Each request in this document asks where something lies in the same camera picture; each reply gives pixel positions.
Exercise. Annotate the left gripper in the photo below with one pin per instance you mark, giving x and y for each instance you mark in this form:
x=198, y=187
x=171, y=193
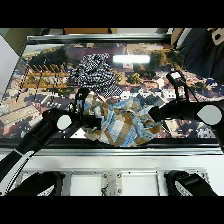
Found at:
x=90, y=122

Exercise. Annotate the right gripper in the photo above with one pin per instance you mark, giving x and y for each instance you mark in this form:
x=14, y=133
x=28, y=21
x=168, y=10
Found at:
x=158, y=113

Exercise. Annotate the blue brown plaid shirt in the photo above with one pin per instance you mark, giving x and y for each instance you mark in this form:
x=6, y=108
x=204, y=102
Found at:
x=126, y=126

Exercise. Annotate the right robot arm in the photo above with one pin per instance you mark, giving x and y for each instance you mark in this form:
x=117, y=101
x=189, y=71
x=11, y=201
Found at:
x=190, y=111

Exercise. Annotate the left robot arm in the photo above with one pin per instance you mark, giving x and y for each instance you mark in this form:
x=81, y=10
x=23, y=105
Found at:
x=36, y=135

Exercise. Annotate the black white checked shirt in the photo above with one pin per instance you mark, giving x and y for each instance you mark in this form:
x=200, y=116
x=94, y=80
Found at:
x=95, y=75

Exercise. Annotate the black garment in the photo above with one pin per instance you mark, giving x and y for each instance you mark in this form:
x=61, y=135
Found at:
x=200, y=53

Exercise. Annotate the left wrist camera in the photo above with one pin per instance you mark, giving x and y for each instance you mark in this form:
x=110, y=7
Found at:
x=82, y=96

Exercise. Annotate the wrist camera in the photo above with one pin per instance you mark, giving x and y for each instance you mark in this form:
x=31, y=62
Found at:
x=176, y=79
x=82, y=96

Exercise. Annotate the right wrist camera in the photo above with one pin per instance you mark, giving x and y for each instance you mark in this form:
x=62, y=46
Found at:
x=176, y=79

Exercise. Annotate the silver frame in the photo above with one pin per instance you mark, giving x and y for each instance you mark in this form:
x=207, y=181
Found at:
x=110, y=160

